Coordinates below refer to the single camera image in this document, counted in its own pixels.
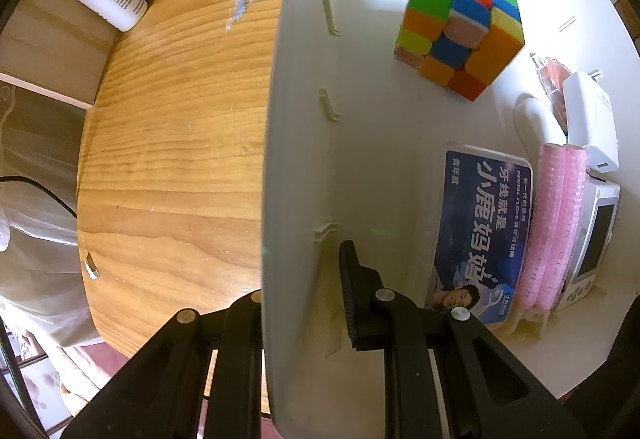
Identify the white plastic organizer tray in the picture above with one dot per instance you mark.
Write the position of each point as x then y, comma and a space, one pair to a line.
375, 119

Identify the colourful puzzle cube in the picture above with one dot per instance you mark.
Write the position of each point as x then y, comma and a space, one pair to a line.
465, 29

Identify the white handheld screen device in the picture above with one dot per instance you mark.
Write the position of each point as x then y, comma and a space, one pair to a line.
595, 239

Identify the clear pink plastic packet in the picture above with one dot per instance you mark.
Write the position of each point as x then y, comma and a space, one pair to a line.
552, 74

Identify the blue dental floss box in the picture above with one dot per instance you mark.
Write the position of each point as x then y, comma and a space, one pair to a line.
475, 229

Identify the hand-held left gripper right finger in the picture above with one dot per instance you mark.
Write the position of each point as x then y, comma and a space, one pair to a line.
352, 299

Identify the white cloth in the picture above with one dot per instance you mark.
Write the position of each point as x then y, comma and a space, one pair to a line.
30, 269

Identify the white charger block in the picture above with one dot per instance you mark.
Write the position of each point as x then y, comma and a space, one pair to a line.
587, 119

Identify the white curved plastic gadget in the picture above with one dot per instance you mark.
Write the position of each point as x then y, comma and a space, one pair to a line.
535, 119

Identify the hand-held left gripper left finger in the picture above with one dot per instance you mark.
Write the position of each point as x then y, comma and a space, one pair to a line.
240, 319

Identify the small metal bracket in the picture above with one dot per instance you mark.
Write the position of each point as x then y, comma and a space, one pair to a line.
91, 265

